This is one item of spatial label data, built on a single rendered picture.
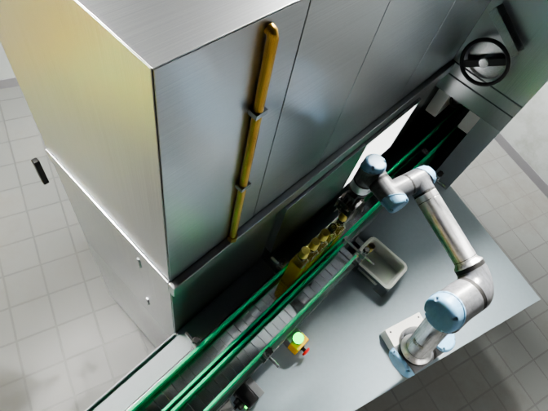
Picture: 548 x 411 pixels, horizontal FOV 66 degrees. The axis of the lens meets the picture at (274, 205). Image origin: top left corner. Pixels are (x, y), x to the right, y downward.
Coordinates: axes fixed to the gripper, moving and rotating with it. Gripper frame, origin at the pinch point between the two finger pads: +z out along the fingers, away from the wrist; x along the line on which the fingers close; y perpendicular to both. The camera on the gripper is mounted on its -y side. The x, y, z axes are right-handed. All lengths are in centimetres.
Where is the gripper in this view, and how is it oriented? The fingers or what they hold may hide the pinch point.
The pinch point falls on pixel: (345, 213)
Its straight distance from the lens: 166.4
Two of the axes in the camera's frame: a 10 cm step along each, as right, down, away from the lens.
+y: -7.0, 5.3, -4.8
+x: 7.0, 6.6, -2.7
